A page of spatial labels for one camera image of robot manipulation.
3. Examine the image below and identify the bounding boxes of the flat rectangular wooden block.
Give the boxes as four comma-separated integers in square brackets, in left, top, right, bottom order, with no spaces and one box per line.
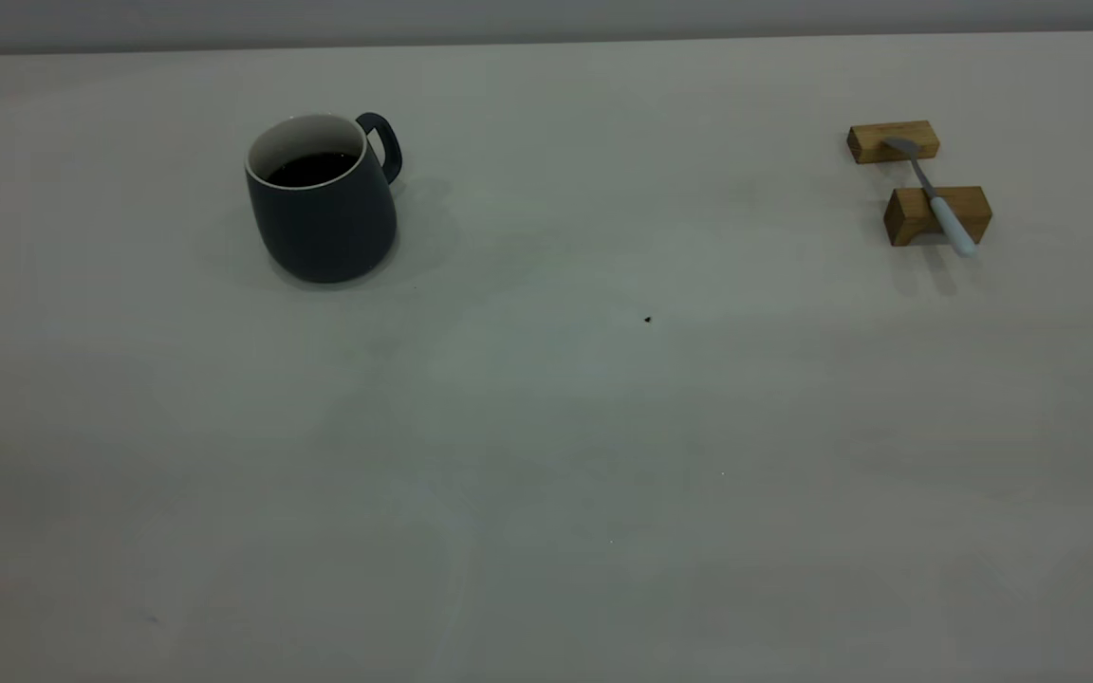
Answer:
[846,120,941,165]

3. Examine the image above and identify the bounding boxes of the arched wooden block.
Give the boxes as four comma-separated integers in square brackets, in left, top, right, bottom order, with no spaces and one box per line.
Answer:
[883,185,994,248]

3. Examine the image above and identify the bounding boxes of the dark grey ceramic cup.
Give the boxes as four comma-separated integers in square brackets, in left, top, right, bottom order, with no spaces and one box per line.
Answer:
[244,112,404,285]

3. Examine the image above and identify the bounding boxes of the metal spoon with white handle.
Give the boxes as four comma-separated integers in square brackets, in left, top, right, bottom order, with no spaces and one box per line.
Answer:
[883,137,978,259]

